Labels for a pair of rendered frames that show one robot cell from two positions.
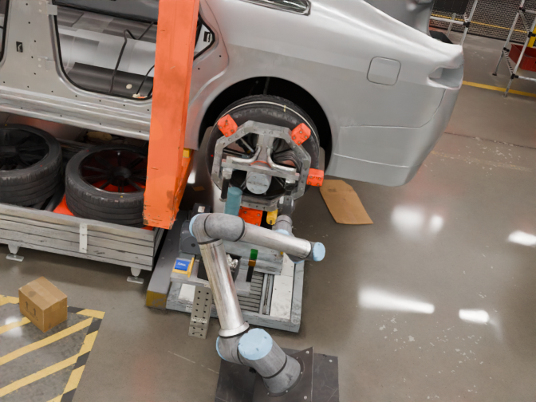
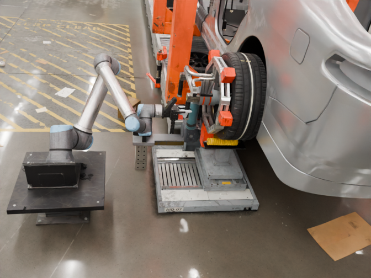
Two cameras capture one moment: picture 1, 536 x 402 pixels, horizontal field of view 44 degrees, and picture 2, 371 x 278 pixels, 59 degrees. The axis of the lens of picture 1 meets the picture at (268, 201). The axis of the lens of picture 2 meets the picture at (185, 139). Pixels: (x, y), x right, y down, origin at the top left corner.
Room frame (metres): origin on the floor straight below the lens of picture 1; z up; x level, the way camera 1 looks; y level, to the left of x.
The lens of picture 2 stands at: (2.60, -2.07, 1.99)
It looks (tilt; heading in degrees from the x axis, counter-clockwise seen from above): 35 degrees down; 78
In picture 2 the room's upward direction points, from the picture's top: 9 degrees clockwise
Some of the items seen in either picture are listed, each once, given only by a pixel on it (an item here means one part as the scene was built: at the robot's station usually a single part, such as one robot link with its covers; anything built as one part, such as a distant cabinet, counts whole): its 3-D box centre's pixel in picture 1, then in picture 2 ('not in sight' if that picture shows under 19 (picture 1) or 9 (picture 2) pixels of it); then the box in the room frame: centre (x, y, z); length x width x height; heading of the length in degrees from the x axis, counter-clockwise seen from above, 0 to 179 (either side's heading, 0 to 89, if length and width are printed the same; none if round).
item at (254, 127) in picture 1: (260, 167); (214, 96); (3.23, 0.08, 0.85); 0.54 x 0.07 x 0.54; 91
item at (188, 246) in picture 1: (198, 232); (202, 136); (3.28, 0.39, 0.26); 0.42 x 0.18 x 0.35; 1
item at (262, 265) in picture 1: (246, 246); (218, 167); (3.40, 0.08, 0.13); 0.50 x 0.36 x 0.10; 91
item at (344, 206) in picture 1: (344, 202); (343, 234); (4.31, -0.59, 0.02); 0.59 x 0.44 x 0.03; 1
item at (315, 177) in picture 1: (314, 177); (224, 118); (3.24, -0.24, 0.85); 0.09 x 0.08 x 0.07; 91
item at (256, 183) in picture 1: (259, 174); (205, 95); (3.16, 0.08, 0.85); 0.21 x 0.14 x 0.14; 1
